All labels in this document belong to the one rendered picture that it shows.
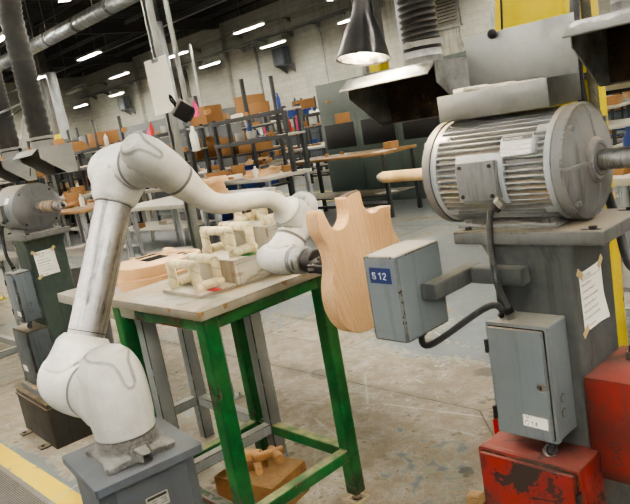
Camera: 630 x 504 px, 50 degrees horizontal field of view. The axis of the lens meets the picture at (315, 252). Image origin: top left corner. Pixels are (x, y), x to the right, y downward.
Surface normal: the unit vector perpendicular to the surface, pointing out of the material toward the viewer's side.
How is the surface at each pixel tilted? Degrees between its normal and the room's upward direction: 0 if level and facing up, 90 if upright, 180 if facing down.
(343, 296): 91
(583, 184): 94
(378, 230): 91
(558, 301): 90
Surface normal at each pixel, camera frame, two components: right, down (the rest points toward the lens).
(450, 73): 0.69, 0.02
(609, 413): -0.71, 0.25
